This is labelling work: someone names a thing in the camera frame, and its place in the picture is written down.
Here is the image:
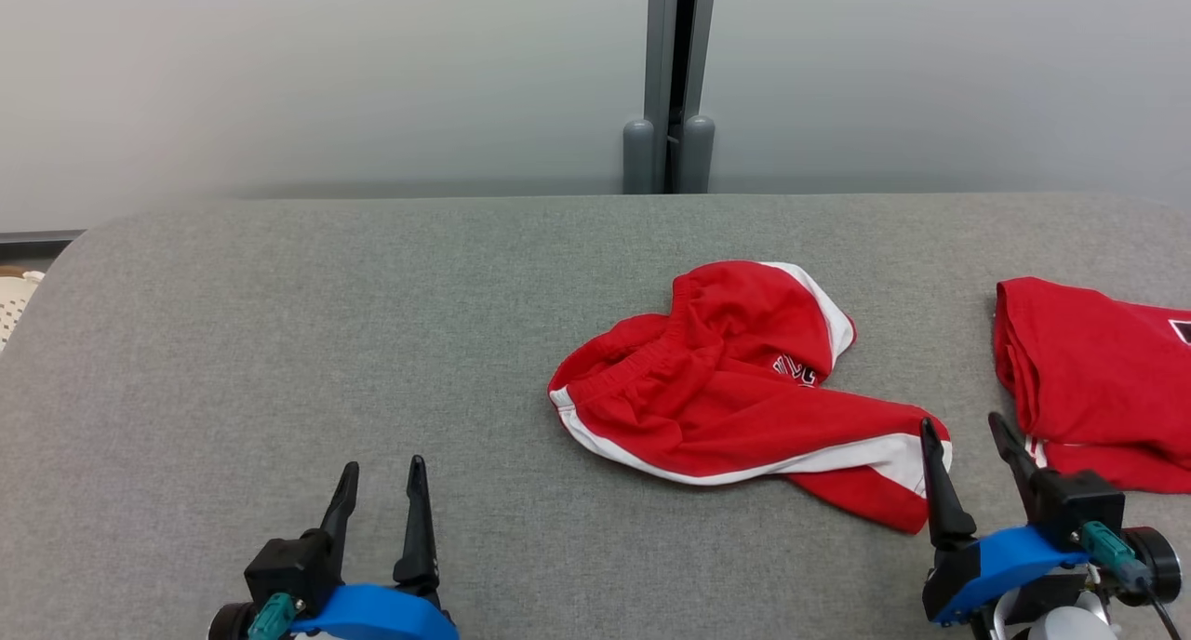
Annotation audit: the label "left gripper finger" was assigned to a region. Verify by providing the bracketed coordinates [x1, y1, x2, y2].
[394, 456, 440, 595]
[320, 462, 360, 567]

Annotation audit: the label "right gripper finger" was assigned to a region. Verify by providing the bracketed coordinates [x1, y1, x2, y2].
[919, 419, 977, 553]
[988, 412, 1039, 512]

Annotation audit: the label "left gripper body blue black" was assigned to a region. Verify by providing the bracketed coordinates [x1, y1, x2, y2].
[207, 528, 460, 640]

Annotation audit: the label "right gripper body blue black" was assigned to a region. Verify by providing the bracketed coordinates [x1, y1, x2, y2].
[921, 468, 1183, 627]

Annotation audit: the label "red white baseball jersey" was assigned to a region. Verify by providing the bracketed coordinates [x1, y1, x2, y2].
[992, 277, 1191, 494]

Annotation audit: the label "red white-striped shorts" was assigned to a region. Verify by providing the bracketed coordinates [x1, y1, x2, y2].
[547, 260, 953, 535]

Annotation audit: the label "white perforated laundry basket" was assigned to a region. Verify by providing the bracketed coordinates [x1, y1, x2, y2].
[0, 268, 45, 353]

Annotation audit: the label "green connector left gripper cable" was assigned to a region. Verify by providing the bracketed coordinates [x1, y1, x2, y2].
[247, 592, 299, 640]

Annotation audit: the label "green connector gripper cable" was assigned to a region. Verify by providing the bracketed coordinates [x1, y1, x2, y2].
[1079, 521, 1191, 640]
[247, 592, 299, 640]

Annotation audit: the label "green connector right gripper cable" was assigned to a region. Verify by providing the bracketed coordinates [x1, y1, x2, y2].
[1079, 521, 1191, 640]

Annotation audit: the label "grey cylindrical post cap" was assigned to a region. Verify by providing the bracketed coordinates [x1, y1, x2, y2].
[622, 119, 655, 194]
[682, 115, 716, 194]

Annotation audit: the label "grey metal partition post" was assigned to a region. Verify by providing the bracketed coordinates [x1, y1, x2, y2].
[645, 0, 718, 194]

